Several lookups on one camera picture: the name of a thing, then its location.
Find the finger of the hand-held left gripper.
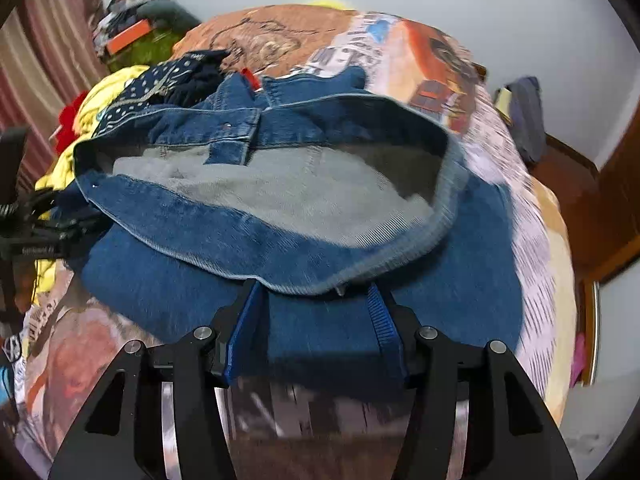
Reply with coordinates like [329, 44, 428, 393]
[31, 186, 88, 213]
[52, 216, 110, 245]

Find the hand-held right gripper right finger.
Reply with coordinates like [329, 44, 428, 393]
[367, 283, 577, 480]

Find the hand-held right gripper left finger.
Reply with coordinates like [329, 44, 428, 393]
[47, 279, 267, 480]

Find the blue denim jacket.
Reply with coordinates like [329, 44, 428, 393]
[72, 66, 527, 394]

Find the red plush garment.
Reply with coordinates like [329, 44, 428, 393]
[52, 90, 92, 157]

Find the yellow cartoon garment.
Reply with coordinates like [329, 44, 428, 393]
[31, 64, 152, 307]

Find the striped red beige curtain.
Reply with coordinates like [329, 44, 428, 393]
[0, 0, 109, 183]

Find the navy polka dot garment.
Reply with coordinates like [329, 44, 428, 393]
[92, 49, 232, 137]

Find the green patterned cloth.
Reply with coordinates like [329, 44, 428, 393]
[107, 29, 187, 74]

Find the orange box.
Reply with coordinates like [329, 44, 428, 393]
[106, 18, 154, 55]

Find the dark red-trimmed garment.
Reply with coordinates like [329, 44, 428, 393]
[164, 66, 262, 109]

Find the pile of mixed clutter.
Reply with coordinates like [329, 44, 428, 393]
[92, 0, 177, 57]

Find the grey neck pillow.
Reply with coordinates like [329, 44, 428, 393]
[136, 0, 202, 32]

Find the grey blue backpack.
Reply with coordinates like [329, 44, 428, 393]
[492, 76, 547, 167]

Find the brown wooden door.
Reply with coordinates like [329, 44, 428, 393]
[595, 107, 640, 281]

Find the bed with printed cover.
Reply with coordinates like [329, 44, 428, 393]
[10, 4, 580, 463]

